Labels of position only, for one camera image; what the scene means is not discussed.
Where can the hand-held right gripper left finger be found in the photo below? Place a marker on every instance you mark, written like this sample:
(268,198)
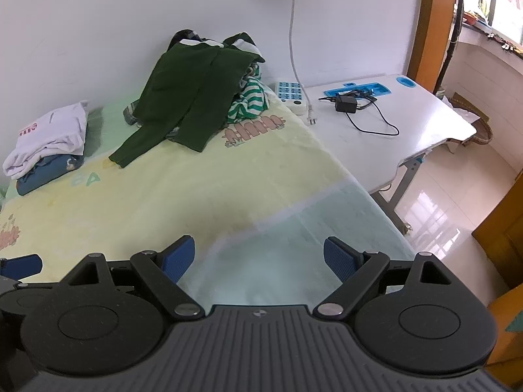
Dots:
(179,255)

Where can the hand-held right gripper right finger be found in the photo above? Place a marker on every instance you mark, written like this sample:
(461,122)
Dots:
(339,259)

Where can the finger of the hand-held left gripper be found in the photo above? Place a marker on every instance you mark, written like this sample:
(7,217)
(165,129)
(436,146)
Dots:
(20,266)

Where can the green cardigan with white stripes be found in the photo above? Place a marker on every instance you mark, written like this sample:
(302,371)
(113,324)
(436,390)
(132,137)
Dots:
(179,81)

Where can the blue folded garment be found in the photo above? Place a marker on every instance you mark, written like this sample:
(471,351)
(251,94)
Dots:
(41,175)

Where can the white folded shirt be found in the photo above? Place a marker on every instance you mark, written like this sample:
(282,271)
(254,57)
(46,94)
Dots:
(49,134)

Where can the white desk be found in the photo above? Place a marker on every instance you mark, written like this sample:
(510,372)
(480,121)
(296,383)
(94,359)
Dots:
(416,126)

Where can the black power adapter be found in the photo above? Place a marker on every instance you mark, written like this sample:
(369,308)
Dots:
(346,104)

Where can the green white striped garment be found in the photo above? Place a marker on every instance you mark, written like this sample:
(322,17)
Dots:
(249,102)

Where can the wooden wardrobe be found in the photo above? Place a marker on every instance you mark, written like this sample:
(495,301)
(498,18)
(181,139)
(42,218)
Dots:
(506,228)

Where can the white power strip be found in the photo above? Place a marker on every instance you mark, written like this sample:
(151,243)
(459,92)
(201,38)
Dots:
(288,94)

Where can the blue desk tray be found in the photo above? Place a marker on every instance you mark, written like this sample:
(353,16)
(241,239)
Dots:
(378,89)

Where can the wicker basket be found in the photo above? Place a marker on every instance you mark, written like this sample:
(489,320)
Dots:
(480,132)

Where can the window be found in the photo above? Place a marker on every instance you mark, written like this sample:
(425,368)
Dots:
(502,0)

